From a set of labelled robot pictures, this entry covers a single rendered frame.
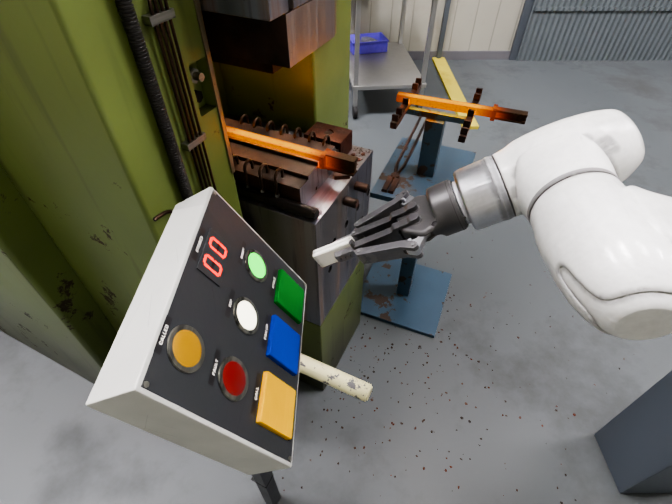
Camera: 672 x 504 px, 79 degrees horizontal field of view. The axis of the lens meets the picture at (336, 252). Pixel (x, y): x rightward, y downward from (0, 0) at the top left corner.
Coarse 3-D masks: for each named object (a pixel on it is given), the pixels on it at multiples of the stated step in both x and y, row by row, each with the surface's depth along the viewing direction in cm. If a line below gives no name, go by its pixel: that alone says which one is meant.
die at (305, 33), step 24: (312, 0) 79; (216, 24) 80; (240, 24) 77; (264, 24) 75; (288, 24) 74; (312, 24) 81; (216, 48) 83; (240, 48) 81; (264, 48) 78; (288, 48) 76; (312, 48) 84
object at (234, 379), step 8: (224, 368) 52; (232, 368) 53; (240, 368) 55; (224, 376) 52; (232, 376) 53; (240, 376) 54; (224, 384) 51; (232, 384) 52; (240, 384) 54; (232, 392) 52; (240, 392) 53
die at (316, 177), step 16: (240, 128) 118; (256, 128) 118; (240, 144) 112; (256, 144) 110; (304, 144) 112; (320, 144) 112; (240, 160) 108; (256, 160) 107; (272, 160) 107; (288, 160) 107; (304, 160) 106; (240, 176) 106; (256, 176) 103; (272, 176) 103; (288, 176) 103; (304, 176) 102; (320, 176) 109; (272, 192) 105; (288, 192) 102; (304, 192) 103
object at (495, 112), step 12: (408, 96) 132; (420, 96) 132; (444, 108) 130; (456, 108) 129; (468, 108) 127; (480, 108) 126; (492, 108) 126; (504, 108) 126; (492, 120) 126; (504, 120) 126; (516, 120) 125
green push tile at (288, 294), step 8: (280, 272) 73; (280, 280) 71; (288, 280) 74; (280, 288) 70; (288, 288) 73; (296, 288) 75; (280, 296) 69; (288, 296) 72; (296, 296) 74; (280, 304) 69; (288, 304) 71; (296, 304) 73; (288, 312) 70; (296, 312) 72; (296, 320) 72
